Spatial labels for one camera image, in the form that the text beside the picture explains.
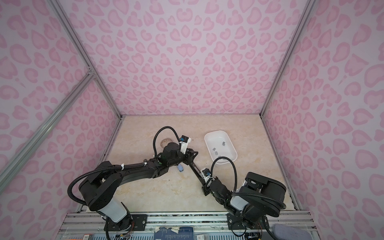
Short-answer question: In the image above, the blue staple box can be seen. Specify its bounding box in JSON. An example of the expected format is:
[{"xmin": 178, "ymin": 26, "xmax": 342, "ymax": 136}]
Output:
[{"xmin": 177, "ymin": 164, "xmax": 184, "ymax": 172}]

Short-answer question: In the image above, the black stapler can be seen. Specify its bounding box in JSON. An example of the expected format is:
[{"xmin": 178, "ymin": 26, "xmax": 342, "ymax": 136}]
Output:
[{"xmin": 189, "ymin": 162, "xmax": 206, "ymax": 186}]

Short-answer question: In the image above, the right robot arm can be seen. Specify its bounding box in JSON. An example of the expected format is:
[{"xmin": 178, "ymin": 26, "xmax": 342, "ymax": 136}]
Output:
[{"xmin": 202, "ymin": 169, "xmax": 287, "ymax": 228}]

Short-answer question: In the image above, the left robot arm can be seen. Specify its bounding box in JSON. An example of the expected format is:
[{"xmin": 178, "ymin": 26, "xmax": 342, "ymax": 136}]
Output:
[{"xmin": 68, "ymin": 143, "xmax": 199, "ymax": 229}]

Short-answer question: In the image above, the clear tape roll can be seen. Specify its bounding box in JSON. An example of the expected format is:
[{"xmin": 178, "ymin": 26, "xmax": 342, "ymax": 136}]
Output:
[{"xmin": 160, "ymin": 138, "xmax": 173, "ymax": 149}]

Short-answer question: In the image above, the white plastic tray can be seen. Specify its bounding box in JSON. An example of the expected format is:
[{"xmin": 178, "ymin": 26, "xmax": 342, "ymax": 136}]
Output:
[{"xmin": 204, "ymin": 130, "xmax": 238, "ymax": 162}]

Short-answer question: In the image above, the grey cloth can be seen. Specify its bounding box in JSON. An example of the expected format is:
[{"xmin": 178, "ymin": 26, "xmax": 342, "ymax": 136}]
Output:
[{"xmin": 273, "ymin": 224, "xmax": 312, "ymax": 240}]

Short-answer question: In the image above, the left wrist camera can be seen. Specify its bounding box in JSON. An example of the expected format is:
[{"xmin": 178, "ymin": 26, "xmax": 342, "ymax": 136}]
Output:
[{"xmin": 179, "ymin": 135, "xmax": 191, "ymax": 155}]

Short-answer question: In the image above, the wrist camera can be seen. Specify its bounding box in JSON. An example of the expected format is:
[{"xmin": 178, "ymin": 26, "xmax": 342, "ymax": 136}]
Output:
[
  {"xmin": 179, "ymin": 135, "xmax": 191, "ymax": 155},
  {"xmin": 201, "ymin": 168, "xmax": 213, "ymax": 184}
]

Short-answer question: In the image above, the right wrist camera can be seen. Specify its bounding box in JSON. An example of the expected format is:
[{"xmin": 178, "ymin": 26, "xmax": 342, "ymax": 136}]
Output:
[{"xmin": 201, "ymin": 168, "xmax": 213, "ymax": 184}]

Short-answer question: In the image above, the blue box on rail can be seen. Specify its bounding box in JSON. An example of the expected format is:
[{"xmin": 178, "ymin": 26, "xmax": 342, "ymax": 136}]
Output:
[{"xmin": 153, "ymin": 227, "xmax": 194, "ymax": 240}]

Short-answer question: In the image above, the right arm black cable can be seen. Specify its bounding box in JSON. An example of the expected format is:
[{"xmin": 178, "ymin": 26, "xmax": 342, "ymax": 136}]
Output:
[{"xmin": 209, "ymin": 156, "xmax": 287, "ymax": 240}]

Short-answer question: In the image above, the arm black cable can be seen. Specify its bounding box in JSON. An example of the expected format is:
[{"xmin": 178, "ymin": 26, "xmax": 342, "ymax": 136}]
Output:
[
  {"xmin": 66, "ymin": 125, "xmax": 181, "ymax": 206},
  {"xmin": 209, "ymin": 156, "xmax": 287, "ymax": 240}
]

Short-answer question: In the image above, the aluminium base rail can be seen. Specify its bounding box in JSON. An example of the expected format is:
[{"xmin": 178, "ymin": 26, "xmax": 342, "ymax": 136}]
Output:
[{"xmin": 55, "ymin": 209, "xmax": 320, "ymax": 240}]

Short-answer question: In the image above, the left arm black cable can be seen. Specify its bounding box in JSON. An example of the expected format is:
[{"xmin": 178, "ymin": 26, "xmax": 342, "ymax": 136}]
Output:
[{"xmin": 66, "ymin": 125, "xmax": 181, "ymax": 206}]

